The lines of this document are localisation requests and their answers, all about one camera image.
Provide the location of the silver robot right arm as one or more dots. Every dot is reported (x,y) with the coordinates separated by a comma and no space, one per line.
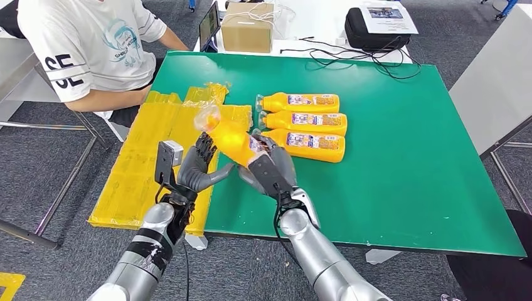
(328,266)

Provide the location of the white printed paper sheet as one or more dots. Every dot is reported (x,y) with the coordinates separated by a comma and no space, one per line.
(390,24)

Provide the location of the yellow floor tape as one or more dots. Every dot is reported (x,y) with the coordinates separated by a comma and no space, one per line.
(15,277)

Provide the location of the brown cardboard box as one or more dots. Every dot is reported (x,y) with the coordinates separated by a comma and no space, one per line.
(246,36)

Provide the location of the blue metal leg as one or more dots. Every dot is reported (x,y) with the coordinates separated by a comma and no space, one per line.
(192,5)

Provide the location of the white table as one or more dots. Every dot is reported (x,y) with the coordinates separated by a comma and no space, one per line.
(319,21)

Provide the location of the black carrying case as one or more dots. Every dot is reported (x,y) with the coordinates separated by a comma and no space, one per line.
(360,38)

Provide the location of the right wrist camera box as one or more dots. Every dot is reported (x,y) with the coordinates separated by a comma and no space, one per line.
(266,174)

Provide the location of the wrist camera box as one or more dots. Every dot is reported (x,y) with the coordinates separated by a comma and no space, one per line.
(164,164)
(266,174)

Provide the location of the person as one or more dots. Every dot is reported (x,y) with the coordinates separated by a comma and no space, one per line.
(91,37)

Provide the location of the black bag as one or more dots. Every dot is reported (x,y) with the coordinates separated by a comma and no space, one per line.
(8,21)

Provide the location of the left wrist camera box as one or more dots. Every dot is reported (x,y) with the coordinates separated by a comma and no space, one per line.
(164,164)

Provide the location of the person's leg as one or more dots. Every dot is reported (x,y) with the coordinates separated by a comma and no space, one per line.
(498,274)

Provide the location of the white table foot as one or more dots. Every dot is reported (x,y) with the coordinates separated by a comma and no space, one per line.
(379,256)
(196,242)

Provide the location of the person's right forearm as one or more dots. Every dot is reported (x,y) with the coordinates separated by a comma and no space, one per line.
(104,99)

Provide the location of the blue cart frame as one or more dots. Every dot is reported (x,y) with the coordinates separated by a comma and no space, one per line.
(508,8)

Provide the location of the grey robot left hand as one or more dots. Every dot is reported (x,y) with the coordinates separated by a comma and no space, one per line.
(193,172)

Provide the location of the person's left forearm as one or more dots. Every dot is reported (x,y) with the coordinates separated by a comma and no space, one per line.
(172,40)

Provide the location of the orange detergent bottle clear cap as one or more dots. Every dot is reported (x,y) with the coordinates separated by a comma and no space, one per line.
(282,103)
(316,151)
(232,141)
(287,121)

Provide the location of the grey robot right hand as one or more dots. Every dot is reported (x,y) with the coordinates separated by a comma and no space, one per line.
(287,166)

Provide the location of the grey steel table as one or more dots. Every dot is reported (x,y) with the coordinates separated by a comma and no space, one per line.
(14,62)

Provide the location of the black tablet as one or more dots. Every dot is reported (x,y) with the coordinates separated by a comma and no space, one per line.
(209,23)

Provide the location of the yellow taped mat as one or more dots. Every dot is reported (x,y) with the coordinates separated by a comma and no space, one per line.
(145,137)

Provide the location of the green table mat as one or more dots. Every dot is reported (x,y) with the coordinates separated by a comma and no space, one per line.
(395,166)

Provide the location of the pale grey desk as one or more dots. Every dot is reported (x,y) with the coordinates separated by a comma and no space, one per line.
(493,83)

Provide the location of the white power adapter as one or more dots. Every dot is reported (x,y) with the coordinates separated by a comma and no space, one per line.
(341,40)

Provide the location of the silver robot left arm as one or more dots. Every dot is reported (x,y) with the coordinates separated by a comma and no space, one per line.
(137,266)

